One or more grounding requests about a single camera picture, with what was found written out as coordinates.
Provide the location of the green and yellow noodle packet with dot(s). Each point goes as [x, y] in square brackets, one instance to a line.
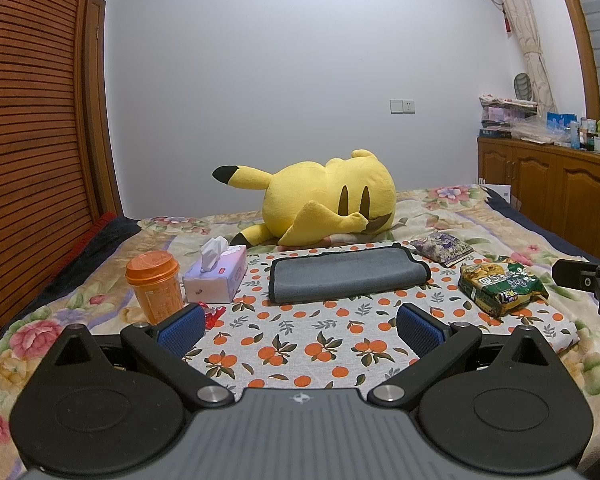
[502, 285]

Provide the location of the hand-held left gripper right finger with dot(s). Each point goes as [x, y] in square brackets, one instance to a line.
[419, 331]

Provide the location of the small red packet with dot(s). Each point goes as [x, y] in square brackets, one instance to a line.
[212, 315]

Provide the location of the purple snack packet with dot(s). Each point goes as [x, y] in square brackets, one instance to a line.
[442, 249]

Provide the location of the purple and grey towel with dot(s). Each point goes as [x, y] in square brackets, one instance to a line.
[345, 275]

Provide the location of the pink purple box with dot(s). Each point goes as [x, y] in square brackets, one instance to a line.
[509, 116]

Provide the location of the blue bottle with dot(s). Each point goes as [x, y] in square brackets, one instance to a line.
[574, 135]

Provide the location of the dark fuzzy blanket red trim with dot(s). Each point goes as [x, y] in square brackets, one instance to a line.
[80, 255]

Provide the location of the blue and white box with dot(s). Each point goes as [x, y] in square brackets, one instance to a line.
[560, 123]

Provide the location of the navy bed sheet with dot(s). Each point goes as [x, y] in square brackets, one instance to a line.
[540, 230]

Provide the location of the patterned cloth bundle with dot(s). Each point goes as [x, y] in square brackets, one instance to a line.
[507, 101]

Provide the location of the orange lidded cup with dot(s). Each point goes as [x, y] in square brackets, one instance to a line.
[155, 287]

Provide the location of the red hanging ornament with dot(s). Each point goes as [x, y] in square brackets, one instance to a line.
[507, 21]

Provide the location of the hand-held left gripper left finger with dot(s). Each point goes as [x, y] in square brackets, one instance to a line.
[182, 330]

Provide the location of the grey hand fan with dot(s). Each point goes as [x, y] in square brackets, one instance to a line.
[523, 86]

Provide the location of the wooden cabinet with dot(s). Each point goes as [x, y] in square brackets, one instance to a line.
[555, 190]

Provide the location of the clear plastic bag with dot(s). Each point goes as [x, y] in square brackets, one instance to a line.
[532, 131]

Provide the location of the wooden louvred wardrobe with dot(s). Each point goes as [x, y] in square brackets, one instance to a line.
[30, 135]

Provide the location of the brown cardboard box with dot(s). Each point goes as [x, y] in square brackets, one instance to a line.
[516, 203]

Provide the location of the dark flat box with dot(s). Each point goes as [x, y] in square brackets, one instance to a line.
[495, 133]

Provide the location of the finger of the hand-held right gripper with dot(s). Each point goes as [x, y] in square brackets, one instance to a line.
[575, 272]

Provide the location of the wooden window frame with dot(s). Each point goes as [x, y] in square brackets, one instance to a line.
[579, 22]

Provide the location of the orange print white cloth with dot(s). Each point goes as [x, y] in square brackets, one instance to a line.
[305, 345]

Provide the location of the white wall switch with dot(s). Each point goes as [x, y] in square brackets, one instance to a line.
[402, 106]

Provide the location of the wooden door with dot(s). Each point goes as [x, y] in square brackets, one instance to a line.
[98, 110]

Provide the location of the white tissue box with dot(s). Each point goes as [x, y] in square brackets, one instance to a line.
[220, 280]

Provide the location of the yellow plush toy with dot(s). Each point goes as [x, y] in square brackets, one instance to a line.
[305, 190]

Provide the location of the white paper box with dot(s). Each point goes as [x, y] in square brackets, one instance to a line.
[499, 191]

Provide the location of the cream patterned curtain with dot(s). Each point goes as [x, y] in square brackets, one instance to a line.
[527, 30]

